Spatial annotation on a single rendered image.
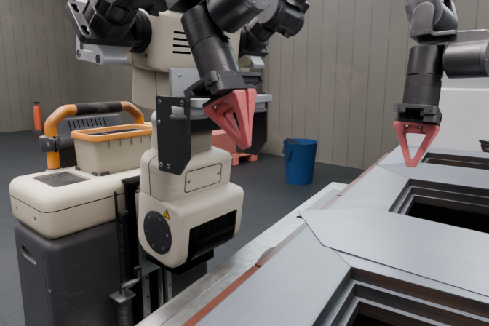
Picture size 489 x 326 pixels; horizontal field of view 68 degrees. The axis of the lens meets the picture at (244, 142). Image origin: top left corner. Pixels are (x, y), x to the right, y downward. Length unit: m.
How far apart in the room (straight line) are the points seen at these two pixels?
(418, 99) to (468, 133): 2.63
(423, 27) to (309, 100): 4.12
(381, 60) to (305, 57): 0.97
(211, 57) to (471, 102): 2.89
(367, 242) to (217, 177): 0.50
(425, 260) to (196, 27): 0.42
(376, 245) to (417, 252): 0.05
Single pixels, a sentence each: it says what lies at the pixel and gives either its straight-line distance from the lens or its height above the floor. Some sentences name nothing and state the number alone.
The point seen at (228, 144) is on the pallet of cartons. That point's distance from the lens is 4.47.
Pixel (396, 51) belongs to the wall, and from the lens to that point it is 4.36.
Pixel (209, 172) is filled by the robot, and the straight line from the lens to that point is 0.91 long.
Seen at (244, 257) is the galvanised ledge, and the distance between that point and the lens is 0.87.
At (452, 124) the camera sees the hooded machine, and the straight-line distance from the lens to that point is 3.31.
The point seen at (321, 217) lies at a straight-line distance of 0.60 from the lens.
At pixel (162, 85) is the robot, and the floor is 1.06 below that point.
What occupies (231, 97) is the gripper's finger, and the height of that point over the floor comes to 1.06.
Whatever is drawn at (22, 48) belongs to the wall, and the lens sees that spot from 8.76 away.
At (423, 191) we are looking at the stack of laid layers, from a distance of 0.88.
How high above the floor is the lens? 1.08
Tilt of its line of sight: 10 degrees down
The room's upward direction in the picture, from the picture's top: straight up
